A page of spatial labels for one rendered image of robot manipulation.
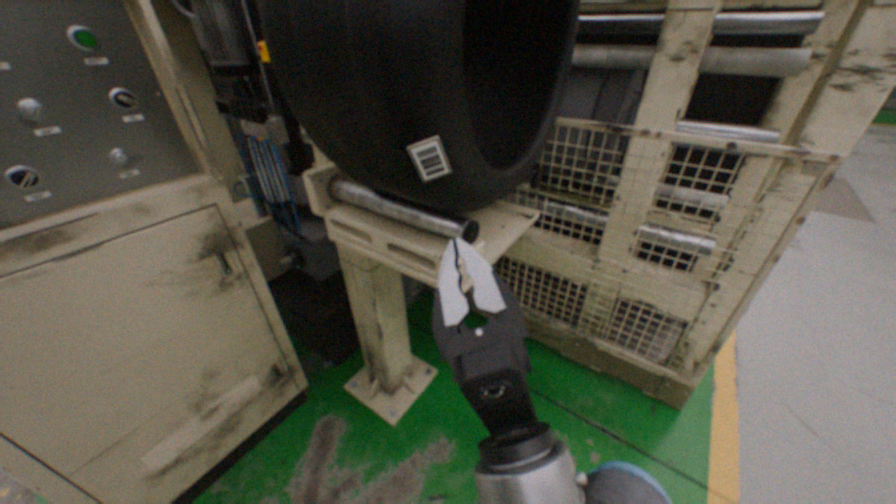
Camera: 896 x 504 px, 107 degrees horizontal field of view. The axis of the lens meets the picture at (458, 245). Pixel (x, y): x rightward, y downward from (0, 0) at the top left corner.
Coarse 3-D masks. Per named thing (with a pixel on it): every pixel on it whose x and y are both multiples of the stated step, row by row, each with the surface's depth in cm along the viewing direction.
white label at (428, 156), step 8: (416, 144) 40; (424, 144) 40; (432, 144) 40; (440, 144) 40; (416, 152) 41; (424, 152) 41; (432, 152) 41; (440, 152) 41; (416, 160) 42; (424, 160) 42; (432, 160) 42; (440, 160) 42; (424, 168) 43; (432, 168) 43; (440, 168) 43; (448, 168) 44; (424, 176) 44; (432, 176) 44
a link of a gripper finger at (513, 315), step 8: (496, 280) 33; (504, 288) 32; (504, 296) 32; (512, 296) 32; (512, 304) 32; (496, 312) 32; (504, 312) 32; (512, 312) 32; (520, 312) 32; (504, 320) 32; (512, 320) 31; (520, 320) 31; (520, 328) 31; (520, 336) 31; (528, 336) 31
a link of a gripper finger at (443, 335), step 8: (440, 304) 33; (440, 312) 33; (432, 320) 33; (440, 320) 33; (432, 328) 33; (440, 328) 33; (448, 328) 33; (456, 328) 32; (440, 336) 32; (448, 336) 32; (440, 344) 32; (448, 344) 32; (440, 352) 32
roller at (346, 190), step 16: (336, 192) 69; (352, 192) 67; (368, 192) 65; (384, 192) 64; (368, 208) 66; (384, 208) 63; (400, 208) 61; (416, 208) 59; (432, 208) 59; (416, 224) 60; (432, 224) 57; (448, 224) 56; (464, 224) 54; (464, 240) 55
